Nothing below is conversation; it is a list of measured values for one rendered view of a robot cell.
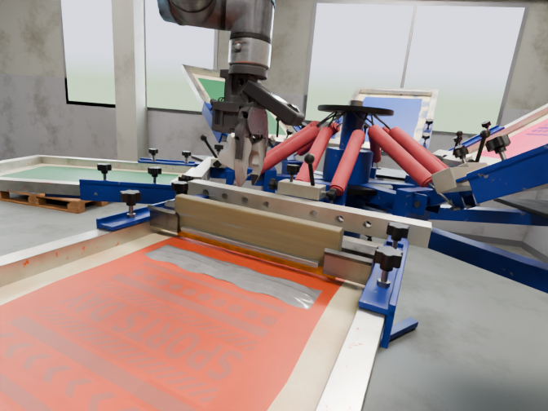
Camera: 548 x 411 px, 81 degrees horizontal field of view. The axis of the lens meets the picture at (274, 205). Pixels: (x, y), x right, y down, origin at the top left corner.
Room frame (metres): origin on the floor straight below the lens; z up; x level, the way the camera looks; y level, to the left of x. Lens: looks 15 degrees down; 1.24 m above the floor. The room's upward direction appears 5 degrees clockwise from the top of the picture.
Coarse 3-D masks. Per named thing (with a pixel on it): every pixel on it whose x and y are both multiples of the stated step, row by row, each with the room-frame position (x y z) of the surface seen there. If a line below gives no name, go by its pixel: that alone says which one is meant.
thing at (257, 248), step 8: (192, 232) 0.66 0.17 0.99; (200, 232) 0.65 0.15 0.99; (208, 232) 0.65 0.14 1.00; (216, 240) 0.63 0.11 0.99; (224, 240) 0.62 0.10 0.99; (232, 240) 0.62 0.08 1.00; (240, 240) 0.62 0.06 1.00; (248, 248) 0.60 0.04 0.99; (256, 248) 0.59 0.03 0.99; (264, 248) 0.59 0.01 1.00; (280, 256) 0.57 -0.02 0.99; (288, 256) 0.56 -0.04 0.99; (296, 256) 0.56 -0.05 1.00; (304, 264) 0.55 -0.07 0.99; (312, 264) 0.54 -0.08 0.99
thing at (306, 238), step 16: (176, 208) 0.69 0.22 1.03; (192, 208) 0.68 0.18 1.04; (208, 208) 0.66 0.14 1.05; (224, 208) 0.64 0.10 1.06; (240, 208) 0.64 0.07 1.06; (192, 224) 0.68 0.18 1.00; (208, 224) 0.66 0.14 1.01; (224, 224) 0.64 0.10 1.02; (240, 224) 0.62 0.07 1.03; (256, 224) 0.61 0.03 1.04; (272, 224) 0.59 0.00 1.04; (288, 224) 0.58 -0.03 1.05; (304, 224) 0.57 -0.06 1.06; (320, 224) 0.57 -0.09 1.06; (256, 240) 0.61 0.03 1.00; (272, 240) 0.59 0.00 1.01; (288, 240) 0.58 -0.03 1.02; (304, 240) 0.57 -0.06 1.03; (320, 240) 0.55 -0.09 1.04; (336, 240) 0.54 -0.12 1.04; (304, 256) 0.56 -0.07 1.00; (320, 256) 0.55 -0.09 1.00
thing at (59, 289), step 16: (176, 240) 0.69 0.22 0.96; (192, 240) 0.70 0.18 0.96; (128, 256) 0.59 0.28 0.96; (144, 256) 0.59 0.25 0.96; (208, 256) 0.62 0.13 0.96; (224, 256) 0.62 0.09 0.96; (240, 256) 0.63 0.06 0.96; (80, 272) 0.51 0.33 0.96; (96, 272) 0.51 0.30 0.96; (112, 272) 0.52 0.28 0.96; (192, 272) 0.54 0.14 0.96; (48, 288) 0.45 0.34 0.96; (64, 288) 0.45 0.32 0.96; (80, 288) 0.46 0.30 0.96; (16, 304) 0.40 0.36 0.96; (32, 304) 0.40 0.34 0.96; (48, 304) 0.41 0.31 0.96; (0, 320) 0.36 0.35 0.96; (0, 400) 0.25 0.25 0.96
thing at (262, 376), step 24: (240, 264) 0.59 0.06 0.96; (264, 264) 0.60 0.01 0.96; (240, 288) 0.50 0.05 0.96; (336, 288) 0.53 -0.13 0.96; (288, 312) 0.44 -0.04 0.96; (312, 312) 0.44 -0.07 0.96; (288, 336) 0.38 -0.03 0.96; (264, 360) 0.33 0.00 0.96; (288, 360) 0.33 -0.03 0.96; (240, 384) 0.29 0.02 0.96; (264, 384) 0.29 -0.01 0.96; (216, 408) 0.26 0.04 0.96; (240, 408) 0.26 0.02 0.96; (264, 408) 0.26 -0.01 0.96
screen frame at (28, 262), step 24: (72, 240) 0.56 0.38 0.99; (96, 240) 0.59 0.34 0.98; (120, 240) 0.64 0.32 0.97; (360, 240) 0.70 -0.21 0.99; (0, 264) 0.45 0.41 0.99; (24, 264) 0.47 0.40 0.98; (48, 264) 0.51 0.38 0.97; (360, 312) 0.40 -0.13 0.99; (360, 336) 0.35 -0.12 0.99; (336, 360) 0.30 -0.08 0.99; (360, 360) 0.30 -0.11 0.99; (336, 384) 0.27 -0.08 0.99; (360, 384) 0.27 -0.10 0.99; (336, 408) 0.24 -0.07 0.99; (360, 408) 0.24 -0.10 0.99
